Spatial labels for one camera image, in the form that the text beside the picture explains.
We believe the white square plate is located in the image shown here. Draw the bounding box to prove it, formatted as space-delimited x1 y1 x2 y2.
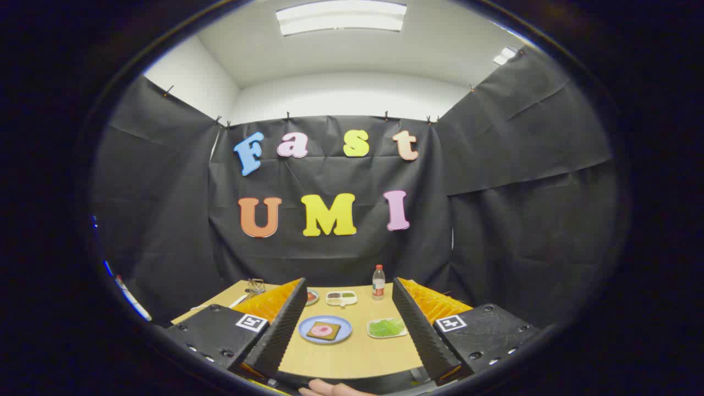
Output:
367 317 409 339

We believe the long ceiling light panel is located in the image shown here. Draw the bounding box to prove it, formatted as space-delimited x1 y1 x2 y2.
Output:
275 0 408 37

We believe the green lettuce leaf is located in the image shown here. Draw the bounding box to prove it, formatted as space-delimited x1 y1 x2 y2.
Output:
370 318 406 337

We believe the square toasted bread slice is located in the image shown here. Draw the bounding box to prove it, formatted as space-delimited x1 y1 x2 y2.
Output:
306 321 342 341

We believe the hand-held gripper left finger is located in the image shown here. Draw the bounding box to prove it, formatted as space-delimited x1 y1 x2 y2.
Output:
165 278 309 386

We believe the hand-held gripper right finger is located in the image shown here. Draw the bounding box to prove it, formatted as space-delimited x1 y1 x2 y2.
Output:
392 277 542 386

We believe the blue round plate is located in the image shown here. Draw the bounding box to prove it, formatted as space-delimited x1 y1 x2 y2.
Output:
298 315 353 345

